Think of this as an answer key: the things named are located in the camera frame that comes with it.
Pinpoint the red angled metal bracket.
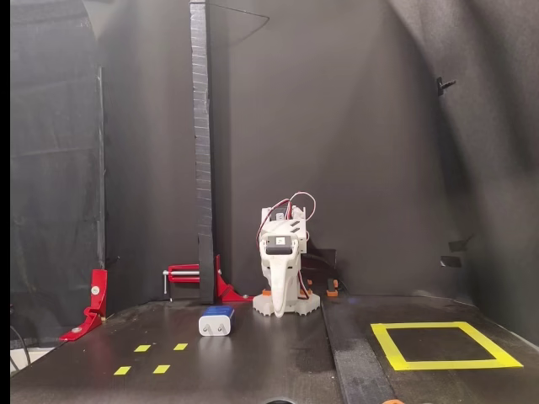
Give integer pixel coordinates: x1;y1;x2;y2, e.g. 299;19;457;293
58;268;109;343

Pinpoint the black fabric backdrop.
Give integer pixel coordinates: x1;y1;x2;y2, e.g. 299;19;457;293
10;0;539;338

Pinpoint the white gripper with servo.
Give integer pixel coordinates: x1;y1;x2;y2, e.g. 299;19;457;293
259;235;302;319

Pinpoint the long black flat strip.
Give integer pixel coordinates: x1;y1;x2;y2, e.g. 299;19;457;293
320;294;397;404

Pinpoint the black taped vertical post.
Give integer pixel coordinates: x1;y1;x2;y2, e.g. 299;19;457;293
188;0;232;305

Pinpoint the thin black cable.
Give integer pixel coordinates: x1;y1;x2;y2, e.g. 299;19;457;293
10;323;33;375

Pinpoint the red triangular post bracket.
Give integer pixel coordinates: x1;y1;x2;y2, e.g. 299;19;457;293
215;253;255;303

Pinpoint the blue white charger plug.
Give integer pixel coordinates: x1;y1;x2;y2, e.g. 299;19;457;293
198;306;235;338

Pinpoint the small black backdrop clip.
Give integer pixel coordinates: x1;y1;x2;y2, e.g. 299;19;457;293
435;76;457;97

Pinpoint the red clamp with silver screw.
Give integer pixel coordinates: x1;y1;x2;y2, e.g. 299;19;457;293
162;263;201;302

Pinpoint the yellow tape square outline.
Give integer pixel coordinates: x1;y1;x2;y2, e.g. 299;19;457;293
370;321;525;372

